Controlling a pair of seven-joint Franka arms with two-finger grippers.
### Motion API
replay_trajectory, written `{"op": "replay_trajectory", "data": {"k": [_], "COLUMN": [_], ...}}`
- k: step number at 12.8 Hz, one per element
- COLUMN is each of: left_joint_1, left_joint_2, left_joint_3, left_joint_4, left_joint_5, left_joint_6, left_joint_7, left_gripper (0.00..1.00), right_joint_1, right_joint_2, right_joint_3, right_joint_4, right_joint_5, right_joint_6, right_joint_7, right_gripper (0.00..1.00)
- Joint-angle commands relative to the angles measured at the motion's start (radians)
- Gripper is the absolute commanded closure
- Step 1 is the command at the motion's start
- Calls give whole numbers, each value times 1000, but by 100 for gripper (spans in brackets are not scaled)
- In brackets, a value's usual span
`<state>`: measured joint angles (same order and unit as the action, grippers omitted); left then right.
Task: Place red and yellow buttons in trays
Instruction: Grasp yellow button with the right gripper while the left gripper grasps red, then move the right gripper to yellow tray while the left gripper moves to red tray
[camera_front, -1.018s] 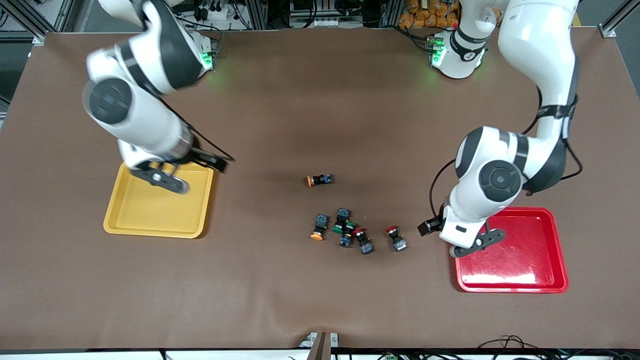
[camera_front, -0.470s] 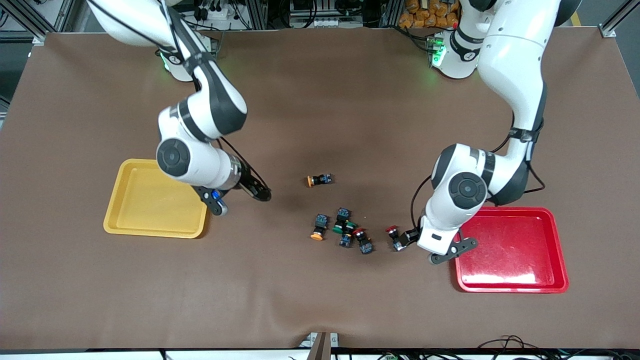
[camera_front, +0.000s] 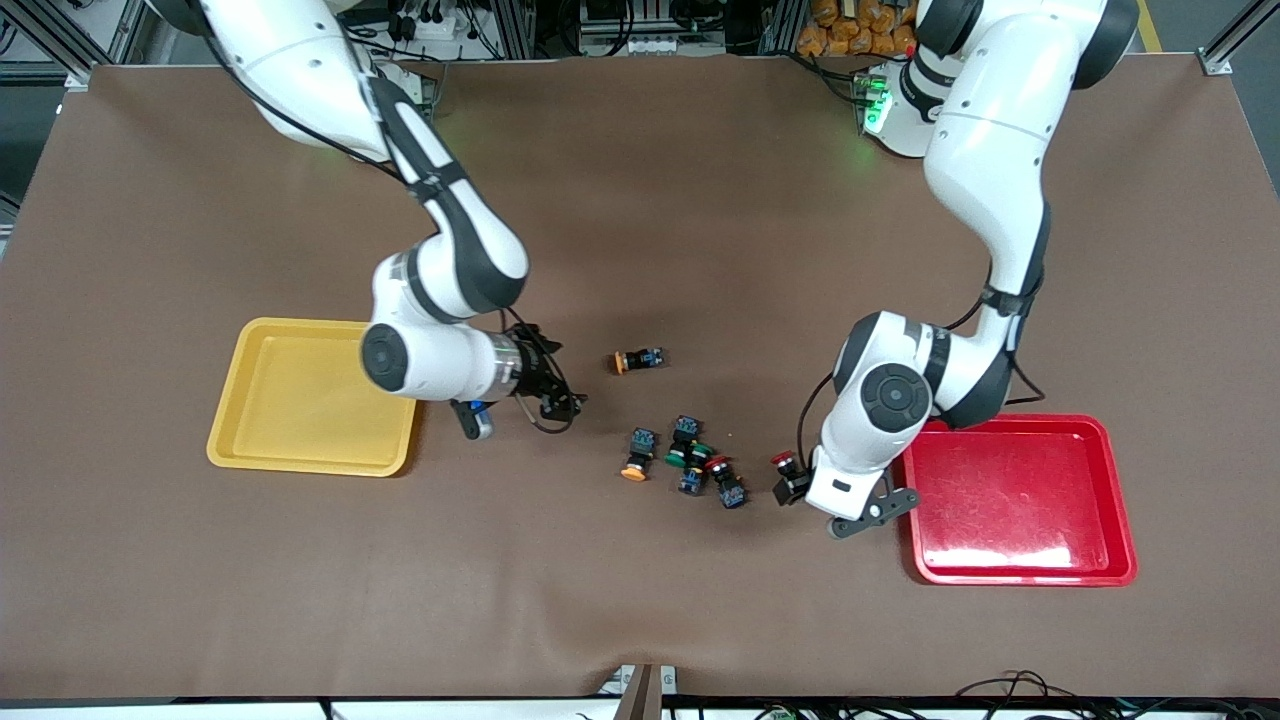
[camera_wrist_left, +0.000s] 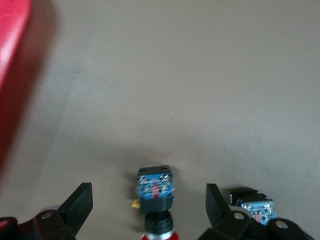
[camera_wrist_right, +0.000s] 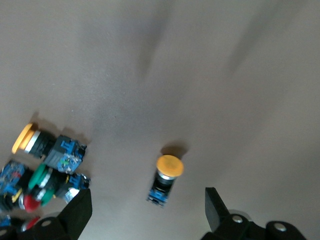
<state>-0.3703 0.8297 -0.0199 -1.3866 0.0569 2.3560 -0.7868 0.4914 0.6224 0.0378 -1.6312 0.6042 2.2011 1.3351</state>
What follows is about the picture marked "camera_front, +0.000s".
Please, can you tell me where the green push button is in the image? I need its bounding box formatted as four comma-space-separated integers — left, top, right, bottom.
664, 414, 702, 471
678, 442, 717, 497

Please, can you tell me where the brown table mat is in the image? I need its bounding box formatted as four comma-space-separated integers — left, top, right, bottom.
0, 54, 1280, 701

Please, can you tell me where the red plastic tray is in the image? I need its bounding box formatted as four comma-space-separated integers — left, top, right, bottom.
893, 413, 1139, 587

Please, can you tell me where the yellow plastic tray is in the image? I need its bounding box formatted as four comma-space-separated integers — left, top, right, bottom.
206, 317, 429, 478

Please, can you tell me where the white terminal strip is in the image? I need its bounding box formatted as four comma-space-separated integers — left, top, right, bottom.
582, 34, 694, 58

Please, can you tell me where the orange packaged goods pile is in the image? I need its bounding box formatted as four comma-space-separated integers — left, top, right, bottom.
796, 0, 922, 59

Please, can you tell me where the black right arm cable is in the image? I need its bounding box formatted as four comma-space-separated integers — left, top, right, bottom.
195, 40, 579, 437

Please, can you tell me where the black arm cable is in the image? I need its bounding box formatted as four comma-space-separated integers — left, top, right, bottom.
195, 40, 579, 437
796, 290, 1049, 473

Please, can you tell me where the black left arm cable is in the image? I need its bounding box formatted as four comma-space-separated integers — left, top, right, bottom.
796, 290, 1049, 473

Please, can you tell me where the metal table edge bracket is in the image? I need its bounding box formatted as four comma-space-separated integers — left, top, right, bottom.
598, 663, 682, 720

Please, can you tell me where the black cable bundle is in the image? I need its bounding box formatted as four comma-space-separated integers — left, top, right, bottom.
950, 668, 1273, 720

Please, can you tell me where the aluminium frame post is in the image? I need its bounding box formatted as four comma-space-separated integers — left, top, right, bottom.
488, 0, 538, 59

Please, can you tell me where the aluminium frame profile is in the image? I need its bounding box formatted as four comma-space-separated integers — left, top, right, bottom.
1198, 0, 1280, 77
0, 0, 131, 91

